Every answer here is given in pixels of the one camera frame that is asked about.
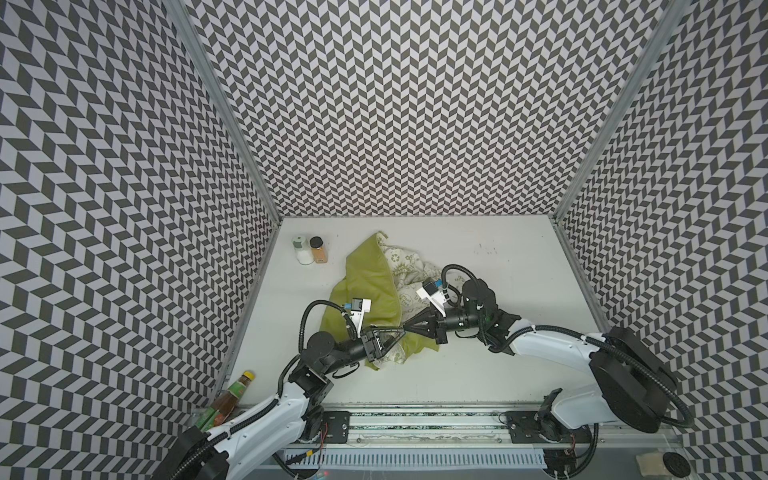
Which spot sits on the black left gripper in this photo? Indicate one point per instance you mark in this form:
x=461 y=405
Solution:
x=370 y=343

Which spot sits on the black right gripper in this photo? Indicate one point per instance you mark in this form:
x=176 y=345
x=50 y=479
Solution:
x=437 y=324

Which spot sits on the green and cream printed jacket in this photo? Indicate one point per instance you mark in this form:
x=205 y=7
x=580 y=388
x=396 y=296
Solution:
x=389 y=276

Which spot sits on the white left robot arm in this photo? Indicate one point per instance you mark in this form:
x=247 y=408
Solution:
x=237 y=447

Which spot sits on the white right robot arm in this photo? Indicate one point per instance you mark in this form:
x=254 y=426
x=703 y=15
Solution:
x=629 y=383

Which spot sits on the orange spice jar black lid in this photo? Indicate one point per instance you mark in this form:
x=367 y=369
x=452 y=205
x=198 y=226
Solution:
x=318 y=249

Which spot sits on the white spice jar green lid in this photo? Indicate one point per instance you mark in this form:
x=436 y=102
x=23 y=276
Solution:
x=302 y=250

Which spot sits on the brown sauce bottle green label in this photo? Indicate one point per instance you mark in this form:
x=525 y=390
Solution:
x=223 y=406

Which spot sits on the black round puck on sponge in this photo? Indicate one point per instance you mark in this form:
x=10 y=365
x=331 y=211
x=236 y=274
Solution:
x=664 y=465

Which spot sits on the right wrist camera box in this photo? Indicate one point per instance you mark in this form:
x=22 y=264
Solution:
x=433 y=292

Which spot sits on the metal base rail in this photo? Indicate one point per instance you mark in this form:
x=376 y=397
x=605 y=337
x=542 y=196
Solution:
x=481 y=425

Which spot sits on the aluminium left corner post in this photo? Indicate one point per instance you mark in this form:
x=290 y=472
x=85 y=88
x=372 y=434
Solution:
x=178 y=14

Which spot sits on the aluminium corner post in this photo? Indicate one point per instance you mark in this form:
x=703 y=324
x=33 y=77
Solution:
x=178 y=14
x=642 y=69

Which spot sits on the aluminium right corner post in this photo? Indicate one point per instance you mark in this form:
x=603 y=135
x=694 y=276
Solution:
x=642 y=69

